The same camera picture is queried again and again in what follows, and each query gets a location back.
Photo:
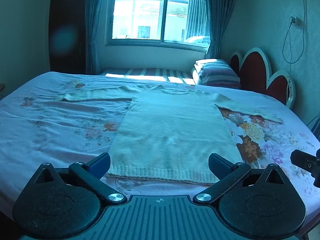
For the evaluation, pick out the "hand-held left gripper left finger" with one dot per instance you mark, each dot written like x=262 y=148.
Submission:
x=99 y=165

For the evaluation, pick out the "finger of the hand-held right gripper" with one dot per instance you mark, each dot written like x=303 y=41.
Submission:
x=303 y=161

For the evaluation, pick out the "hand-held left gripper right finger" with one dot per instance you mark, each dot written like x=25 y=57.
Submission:
x=220 y=166

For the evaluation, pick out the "white knitted sweater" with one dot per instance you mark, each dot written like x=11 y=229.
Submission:
x=170 y=130

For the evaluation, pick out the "floral bedsheet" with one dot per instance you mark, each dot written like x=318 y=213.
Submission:
x=50 y=135

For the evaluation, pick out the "folded striped quilt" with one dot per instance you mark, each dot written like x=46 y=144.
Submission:
x=217 y=73

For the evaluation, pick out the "red petal-shaped headboard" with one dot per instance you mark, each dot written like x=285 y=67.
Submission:
x=252 y=72

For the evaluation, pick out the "striped mattress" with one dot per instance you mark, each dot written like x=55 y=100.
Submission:
x=150 y=72

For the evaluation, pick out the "light blue cloth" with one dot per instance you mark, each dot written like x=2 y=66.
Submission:
x=198 y=39

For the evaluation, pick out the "dark wardrobe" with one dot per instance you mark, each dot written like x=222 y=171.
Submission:
x=66 y=30

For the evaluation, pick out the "blue curtain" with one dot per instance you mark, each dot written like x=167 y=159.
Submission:
x=220 y=17
x=93 y=25

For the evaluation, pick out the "window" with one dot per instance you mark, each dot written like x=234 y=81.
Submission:
x=150 y=15

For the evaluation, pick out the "wall socket with plug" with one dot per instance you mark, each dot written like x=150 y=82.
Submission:
x=295 y=21

